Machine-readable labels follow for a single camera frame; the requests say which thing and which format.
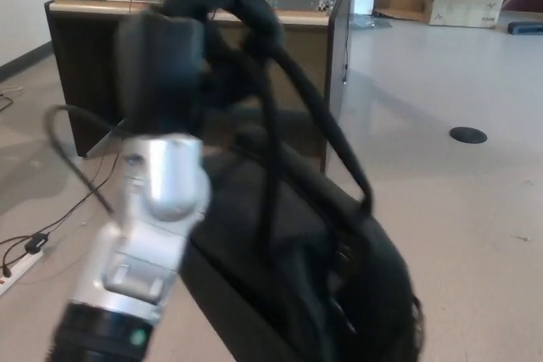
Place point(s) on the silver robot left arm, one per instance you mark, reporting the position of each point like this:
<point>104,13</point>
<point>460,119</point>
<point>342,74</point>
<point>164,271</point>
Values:
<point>165,184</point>

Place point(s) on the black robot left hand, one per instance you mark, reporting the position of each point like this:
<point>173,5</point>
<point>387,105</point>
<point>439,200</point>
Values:
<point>161,74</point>

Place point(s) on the dark brown desk beige top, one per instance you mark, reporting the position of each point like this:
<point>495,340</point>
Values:
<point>85,74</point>

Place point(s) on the blue flat object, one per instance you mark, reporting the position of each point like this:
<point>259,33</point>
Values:
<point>526,28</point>

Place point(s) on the black lunch bag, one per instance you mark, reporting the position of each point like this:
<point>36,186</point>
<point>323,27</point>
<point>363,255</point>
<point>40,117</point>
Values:
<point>275,277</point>

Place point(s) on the black round floor cover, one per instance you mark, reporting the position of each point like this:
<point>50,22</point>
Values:
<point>468,134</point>

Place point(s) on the black power adapter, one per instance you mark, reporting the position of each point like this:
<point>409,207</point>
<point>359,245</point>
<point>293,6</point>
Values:
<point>36,242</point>

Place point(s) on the white power strip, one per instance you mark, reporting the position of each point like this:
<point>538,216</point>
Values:
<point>19,268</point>

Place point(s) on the clear plastic bag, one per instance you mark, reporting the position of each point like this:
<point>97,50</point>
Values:
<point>369,23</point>

